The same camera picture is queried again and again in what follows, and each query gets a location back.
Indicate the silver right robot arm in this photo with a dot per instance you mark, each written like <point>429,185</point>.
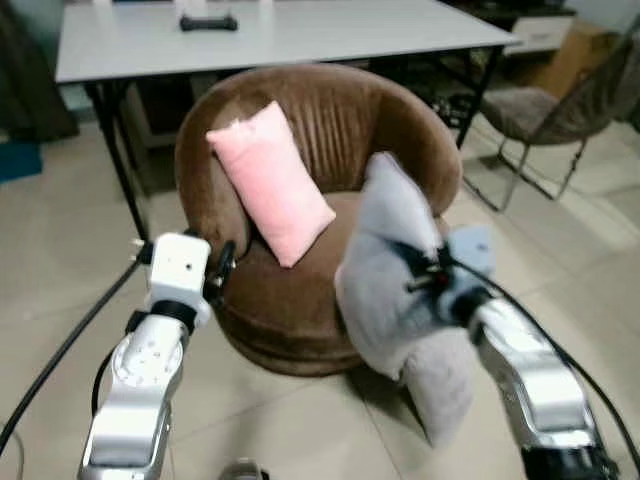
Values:
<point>530,380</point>

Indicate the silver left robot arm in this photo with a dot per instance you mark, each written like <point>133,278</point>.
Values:
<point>140,400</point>

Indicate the dark hanging fabric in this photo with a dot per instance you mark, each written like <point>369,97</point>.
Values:
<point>30,80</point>

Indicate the brown round armchair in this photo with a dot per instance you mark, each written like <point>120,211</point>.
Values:
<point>330,110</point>

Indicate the grey pillow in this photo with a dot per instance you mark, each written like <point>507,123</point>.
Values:
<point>385,270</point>

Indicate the black game controller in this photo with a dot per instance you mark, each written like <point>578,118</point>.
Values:
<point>208,23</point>

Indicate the white cabinet drawer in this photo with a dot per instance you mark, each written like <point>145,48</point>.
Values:
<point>540,33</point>

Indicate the blue mat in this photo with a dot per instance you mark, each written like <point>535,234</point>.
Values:
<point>18,160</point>

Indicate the pink pillow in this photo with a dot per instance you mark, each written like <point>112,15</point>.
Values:
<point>270,180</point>

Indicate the grey robot foot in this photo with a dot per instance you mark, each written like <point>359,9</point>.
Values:
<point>243,470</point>

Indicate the brown cardboard box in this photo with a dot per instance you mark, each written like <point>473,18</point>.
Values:
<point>575,60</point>

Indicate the white table black legs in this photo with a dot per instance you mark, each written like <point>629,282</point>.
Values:
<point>300,40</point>

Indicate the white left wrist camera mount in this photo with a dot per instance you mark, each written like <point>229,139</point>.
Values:
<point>180,270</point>

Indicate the grey fabric chair metal legs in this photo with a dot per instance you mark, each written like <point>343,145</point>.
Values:
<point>520,105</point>

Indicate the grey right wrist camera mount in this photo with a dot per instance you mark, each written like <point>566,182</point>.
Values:
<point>472,250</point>

